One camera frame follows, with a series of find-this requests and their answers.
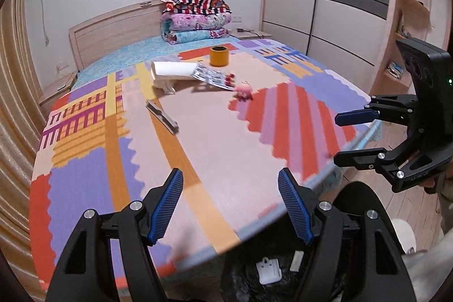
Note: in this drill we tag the grey charger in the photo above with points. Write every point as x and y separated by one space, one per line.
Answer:
244 31

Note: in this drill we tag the white plastic clip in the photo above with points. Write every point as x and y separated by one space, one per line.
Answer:
269 272

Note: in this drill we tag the wooden nightstand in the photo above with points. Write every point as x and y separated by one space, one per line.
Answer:
251 35
56 91

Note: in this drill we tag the grey bar tool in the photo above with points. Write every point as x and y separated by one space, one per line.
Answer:
161 115

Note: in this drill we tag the yellow tape roll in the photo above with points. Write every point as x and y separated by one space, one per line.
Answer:
218 58

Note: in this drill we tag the silver blister pack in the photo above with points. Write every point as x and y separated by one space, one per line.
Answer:
212 76

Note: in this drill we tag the pink printed folded quilt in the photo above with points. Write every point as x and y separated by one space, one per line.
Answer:
196 27

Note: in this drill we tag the small pink toy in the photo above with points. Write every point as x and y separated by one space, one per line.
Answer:
244 92

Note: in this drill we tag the wooden bed headboard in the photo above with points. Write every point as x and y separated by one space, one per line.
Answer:
113 29

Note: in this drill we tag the colourful foam puzzle mat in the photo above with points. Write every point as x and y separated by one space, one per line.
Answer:
212 135

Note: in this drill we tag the white paper roll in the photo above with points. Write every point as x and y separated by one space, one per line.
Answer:
173 70

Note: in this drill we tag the sliding door wardrobe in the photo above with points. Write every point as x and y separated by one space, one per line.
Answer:
336 15

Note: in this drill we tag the small metal bracket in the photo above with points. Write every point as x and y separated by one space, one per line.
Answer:
145 3

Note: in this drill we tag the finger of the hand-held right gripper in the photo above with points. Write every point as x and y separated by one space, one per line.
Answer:
354 117
357 157

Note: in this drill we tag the white wall outlet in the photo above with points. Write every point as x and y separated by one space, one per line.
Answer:
237 18

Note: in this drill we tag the small white strip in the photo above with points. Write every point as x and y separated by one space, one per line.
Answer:
296 261

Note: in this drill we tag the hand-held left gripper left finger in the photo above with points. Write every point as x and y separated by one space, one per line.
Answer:
166 206

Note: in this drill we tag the stack of books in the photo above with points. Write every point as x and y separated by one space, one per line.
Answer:
395 69

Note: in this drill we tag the striped folded blanket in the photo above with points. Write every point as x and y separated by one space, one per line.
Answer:
198 3

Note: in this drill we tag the person's leg in light trousers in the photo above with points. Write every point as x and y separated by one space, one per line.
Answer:
428 270

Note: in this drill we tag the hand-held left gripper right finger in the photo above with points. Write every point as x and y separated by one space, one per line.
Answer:
295 206

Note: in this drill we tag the wooden shelf unit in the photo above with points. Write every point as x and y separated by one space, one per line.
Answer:
407 4

